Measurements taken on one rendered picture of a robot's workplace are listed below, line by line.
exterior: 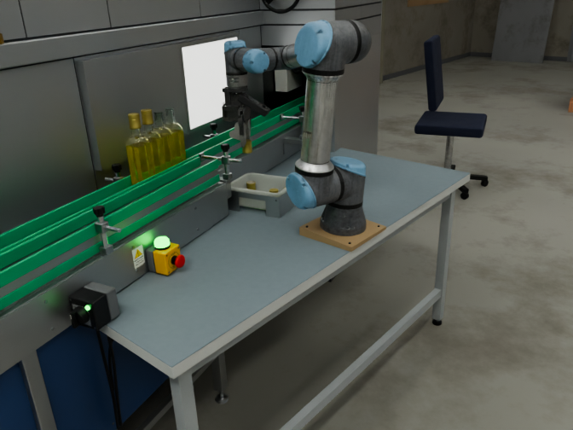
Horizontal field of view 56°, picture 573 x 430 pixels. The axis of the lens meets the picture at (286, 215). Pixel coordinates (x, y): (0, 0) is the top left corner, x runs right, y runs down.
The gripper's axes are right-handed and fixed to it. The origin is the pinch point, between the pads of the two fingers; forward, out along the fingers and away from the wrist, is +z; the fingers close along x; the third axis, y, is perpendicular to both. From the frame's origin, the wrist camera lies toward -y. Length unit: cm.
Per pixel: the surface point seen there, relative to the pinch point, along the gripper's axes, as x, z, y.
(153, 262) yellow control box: 58, 20, 10
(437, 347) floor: -26, 98, -74
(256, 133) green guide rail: -30.4, 4.8, 6.2
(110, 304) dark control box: 82, 18, 9
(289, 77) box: -90, -9, 6
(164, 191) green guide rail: 43.3, 3.4, 11.6
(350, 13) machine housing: -89, -39, -25
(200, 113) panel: -19.1, -5.5, 25.4
